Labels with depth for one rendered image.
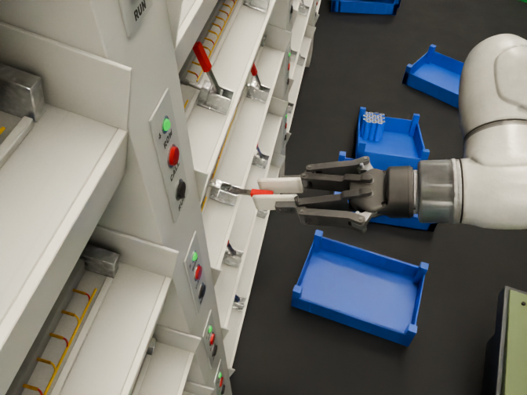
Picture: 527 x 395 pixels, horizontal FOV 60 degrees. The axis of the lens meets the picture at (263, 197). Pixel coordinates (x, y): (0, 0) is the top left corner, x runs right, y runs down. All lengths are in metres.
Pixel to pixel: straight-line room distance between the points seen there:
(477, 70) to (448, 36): 1.54
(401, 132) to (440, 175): 1.04
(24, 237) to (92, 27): 0.12
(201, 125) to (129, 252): 0.21
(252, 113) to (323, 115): 0.83
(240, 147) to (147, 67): 0.51
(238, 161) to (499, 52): 0.43
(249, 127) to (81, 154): 0.59
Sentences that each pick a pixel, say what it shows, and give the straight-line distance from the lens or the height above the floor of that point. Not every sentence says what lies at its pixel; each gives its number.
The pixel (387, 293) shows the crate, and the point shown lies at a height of 0.00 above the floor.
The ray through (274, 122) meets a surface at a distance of 1.17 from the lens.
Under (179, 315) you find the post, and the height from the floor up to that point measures 0.61.
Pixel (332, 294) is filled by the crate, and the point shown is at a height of 0.00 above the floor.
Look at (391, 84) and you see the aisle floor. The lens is 1.90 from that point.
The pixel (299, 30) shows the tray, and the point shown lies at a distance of 1.53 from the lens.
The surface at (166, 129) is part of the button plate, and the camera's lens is 0.36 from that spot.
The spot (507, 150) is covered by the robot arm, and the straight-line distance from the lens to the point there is 0.66.
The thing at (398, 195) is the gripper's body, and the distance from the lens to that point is 0.65.
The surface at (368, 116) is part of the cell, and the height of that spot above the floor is 0.08.
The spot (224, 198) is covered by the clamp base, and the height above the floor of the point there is 0.52.
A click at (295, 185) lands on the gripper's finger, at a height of 0.55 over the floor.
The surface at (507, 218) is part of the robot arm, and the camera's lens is 0.66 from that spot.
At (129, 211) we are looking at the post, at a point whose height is 0.79.
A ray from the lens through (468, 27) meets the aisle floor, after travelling 2.38.
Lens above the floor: 1.08
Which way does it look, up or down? 50 degrees down
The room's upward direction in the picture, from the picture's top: straight up
